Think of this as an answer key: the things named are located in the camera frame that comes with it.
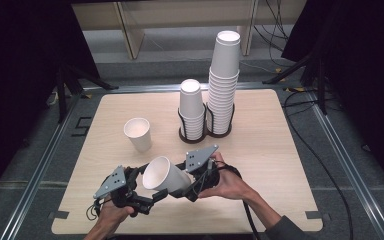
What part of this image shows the black metal stand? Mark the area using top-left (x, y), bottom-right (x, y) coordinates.
top-left (262, 49), bottom-right (329, 116)
top-left (55, 63), bottom-right (119, 124)

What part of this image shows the tall stack of white cups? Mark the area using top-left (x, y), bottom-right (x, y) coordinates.
top-left (206, 30), bottom-right (242, 135)

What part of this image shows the short stack of white cups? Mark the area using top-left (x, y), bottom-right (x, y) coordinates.
top-left (178, 78), bottom-right (206, 141)

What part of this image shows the bundle of black cables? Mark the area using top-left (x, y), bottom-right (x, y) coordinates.
top-left (253, 0), bottom-right (290, 68)

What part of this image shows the hand-held gripper cable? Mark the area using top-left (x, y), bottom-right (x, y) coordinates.
top-left (85, 199), bottom-right (102, 222)
top-left (213, 161), bottom-right (262, 240)

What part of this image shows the metal floor rail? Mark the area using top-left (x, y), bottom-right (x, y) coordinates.
top-left (0, 93), bottom-right (85, 240)
top-left (308, 94), bottom-right (384, 240)
top-left (83, 82), bottom-right (289, 95)

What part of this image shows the person's left hand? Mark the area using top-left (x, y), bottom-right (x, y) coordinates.
top-left (94, 199), bottom-right (138, 234)

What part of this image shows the person's right hand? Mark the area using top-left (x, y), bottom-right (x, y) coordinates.
top-left (199, 152), bottom-right (258, 203)

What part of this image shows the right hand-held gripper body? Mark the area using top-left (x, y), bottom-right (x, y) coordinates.
top-left (179, 144), bottom-right (220, 202)

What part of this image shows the black wire double cup holder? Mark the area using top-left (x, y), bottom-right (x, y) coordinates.
top-left (177, 102), bottom-right (236, 145)

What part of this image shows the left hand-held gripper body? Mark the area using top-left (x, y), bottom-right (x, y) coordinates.
top-left (93, 165), bottom-right (154, 215)

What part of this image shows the light wooden bench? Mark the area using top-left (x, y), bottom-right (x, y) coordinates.
top-left (70, 0), bottom-right (259, 60)

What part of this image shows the single white paper cup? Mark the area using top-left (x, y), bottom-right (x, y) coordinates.
top-left (123, 117), bottom-right (153, 154)
top-left (142, 155), bottom-right (193, 194)

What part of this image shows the left hand-held gripper cable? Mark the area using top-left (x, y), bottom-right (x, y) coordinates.
top-left (85, 199), bottom-right (102, 222)

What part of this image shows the dark curtain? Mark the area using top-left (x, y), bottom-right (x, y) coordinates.
top-left (0, 0), bottom-right (100, 208)
top-left (281, 0), bottom-right (384, 201)

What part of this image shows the long black floor cable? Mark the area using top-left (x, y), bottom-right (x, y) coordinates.
top-left (281, 88), bottom-right (354, 240)

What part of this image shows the right hand-held gripper cable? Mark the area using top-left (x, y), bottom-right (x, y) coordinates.
top-left (213, 161), bottom-right (262, 240)

